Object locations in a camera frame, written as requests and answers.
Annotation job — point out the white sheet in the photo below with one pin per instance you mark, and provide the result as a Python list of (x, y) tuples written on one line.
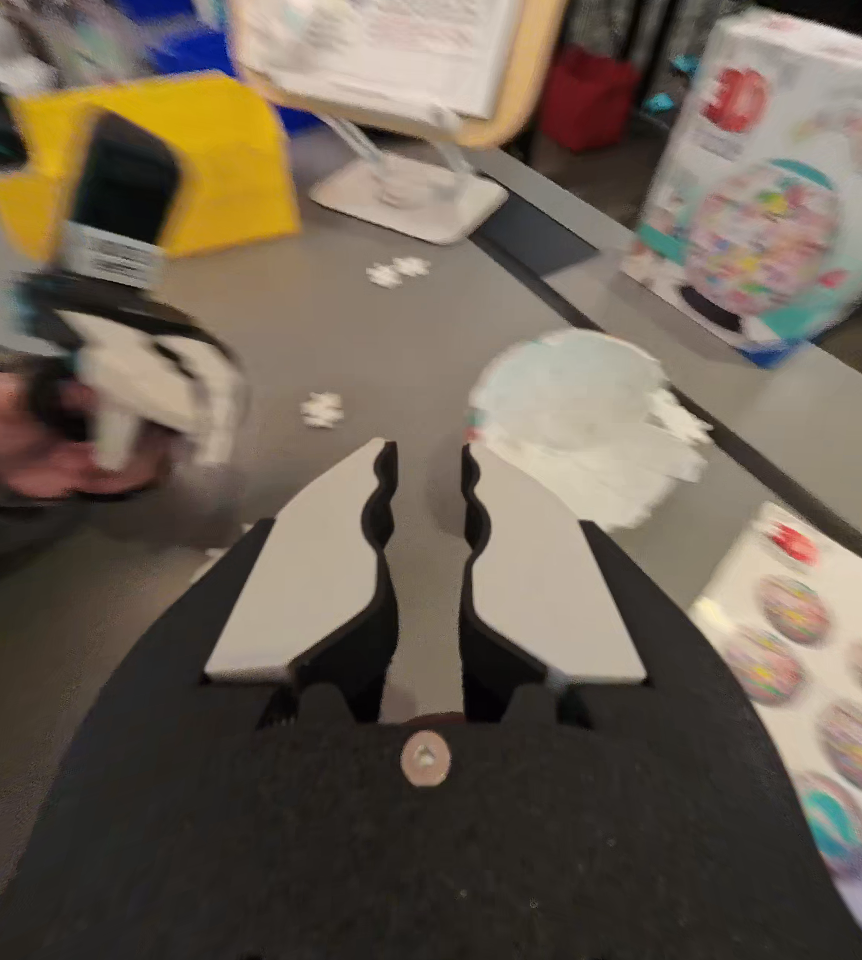
[(401, 203)]

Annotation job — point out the yellow bin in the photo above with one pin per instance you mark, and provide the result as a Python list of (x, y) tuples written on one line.
[(191, 165)]

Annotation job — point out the teal puzzle box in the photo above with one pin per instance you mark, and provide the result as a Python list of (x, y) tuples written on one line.
[(776, 180)]

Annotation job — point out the person's left hand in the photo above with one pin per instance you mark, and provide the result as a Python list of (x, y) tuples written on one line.
[(26, 450)]

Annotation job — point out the white puzzle piece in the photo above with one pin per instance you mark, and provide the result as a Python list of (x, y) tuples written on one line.
[(385, 275), (413, 267), (323, 410)]

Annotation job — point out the blue object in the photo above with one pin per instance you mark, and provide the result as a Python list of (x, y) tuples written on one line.
[(191, 45)]

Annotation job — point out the colourful puzzle ball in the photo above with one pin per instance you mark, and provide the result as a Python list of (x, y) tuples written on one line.
[(581, 420)]

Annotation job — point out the black mat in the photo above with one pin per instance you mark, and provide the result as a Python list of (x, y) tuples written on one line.
[(528, 233)]

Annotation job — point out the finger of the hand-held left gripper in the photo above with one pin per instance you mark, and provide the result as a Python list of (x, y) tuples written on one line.
[(139, 383)]

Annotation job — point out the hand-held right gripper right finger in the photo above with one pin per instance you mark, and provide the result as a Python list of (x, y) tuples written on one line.
[(551, 600)]

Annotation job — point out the puzzle instruction leaflet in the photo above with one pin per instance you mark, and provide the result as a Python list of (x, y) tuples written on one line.
[(821, 705)]

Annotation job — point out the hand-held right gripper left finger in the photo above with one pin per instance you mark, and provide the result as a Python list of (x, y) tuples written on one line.
[(304, 600)]

